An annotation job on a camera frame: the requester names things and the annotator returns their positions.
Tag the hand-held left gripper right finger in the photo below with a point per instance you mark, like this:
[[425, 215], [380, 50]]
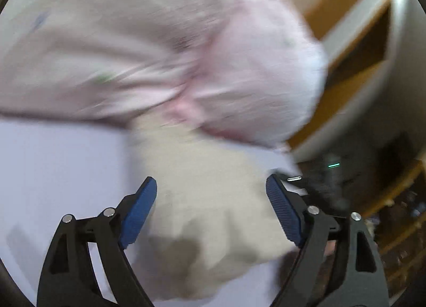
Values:
[[283, 208]]

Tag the wooden slatted rack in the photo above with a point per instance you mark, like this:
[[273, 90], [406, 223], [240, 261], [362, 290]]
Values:
[[399, 220]]

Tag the white and wooden shelf unit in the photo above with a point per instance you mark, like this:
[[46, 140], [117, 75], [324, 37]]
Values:
[[366, 27]]

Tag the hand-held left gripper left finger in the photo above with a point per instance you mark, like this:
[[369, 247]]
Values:
[[139, 208]]

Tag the pale pink small garment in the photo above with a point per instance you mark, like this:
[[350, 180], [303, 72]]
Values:
[[166, 43]]

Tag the cream small garment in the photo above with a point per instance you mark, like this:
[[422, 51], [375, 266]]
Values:
[[206, 200]]

